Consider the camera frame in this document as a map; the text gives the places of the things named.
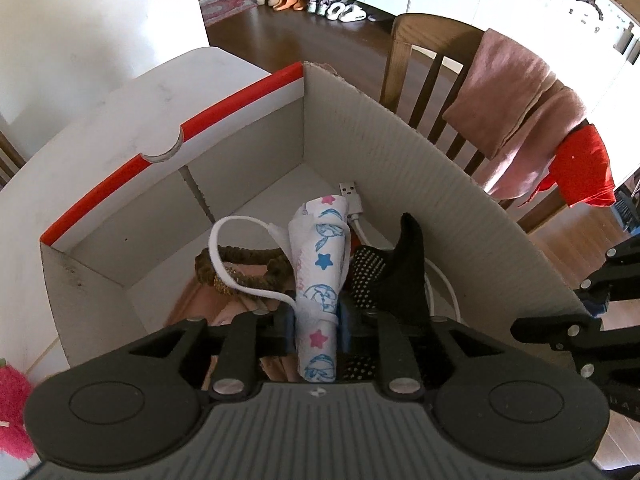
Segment row of shoes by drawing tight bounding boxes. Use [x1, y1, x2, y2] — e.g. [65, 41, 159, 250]
[255, 0, 392, 24]

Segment brown ruffled headband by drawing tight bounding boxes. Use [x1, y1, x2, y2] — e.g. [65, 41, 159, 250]
[195, 247, 296, 297]

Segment pink plush toy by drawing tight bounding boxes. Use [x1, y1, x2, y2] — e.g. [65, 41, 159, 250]
[0, 357, 37, 459]

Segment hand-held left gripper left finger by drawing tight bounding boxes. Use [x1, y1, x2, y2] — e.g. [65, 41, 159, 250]
[127, 305, 297, 401]

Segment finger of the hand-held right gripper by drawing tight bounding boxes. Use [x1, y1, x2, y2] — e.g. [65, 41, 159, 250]
[510, 313, 640, 390]
[575, 245, 640, 307]

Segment pink fringed scarf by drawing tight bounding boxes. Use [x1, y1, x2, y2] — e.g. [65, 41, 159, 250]
[442, 28, 590, 201]

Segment wooden chair with scarf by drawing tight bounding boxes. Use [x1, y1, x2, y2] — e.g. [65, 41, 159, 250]
[379, 12, 618, 236]

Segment white cardboard box red edge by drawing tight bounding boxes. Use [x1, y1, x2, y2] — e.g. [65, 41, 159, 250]
[40, 61, 591, 386]

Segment white usb cable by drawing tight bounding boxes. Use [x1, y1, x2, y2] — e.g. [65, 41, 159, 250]
[339, 180, 463, 323]

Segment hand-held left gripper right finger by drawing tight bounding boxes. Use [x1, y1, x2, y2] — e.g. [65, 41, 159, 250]
[337, 305, 506, 401]

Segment white printed face mask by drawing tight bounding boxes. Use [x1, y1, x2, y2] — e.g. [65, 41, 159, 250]
[209, 194, 353, 385]

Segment red patterned rug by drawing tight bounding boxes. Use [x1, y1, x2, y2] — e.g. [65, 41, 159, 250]
[199, 0, 259, 28]

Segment red garment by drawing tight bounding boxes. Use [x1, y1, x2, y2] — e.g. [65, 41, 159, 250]
[539, 124, 617, 209]

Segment wooden slat-back chair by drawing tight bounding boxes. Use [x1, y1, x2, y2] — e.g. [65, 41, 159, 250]
[0, 130, 27, 191]

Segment black dotted sock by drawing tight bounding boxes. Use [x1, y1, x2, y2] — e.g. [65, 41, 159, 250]
[345, 212, 432, 381]

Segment peach cloth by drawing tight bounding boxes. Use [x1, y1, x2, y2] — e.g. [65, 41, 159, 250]
[165, 260, 297, 383]

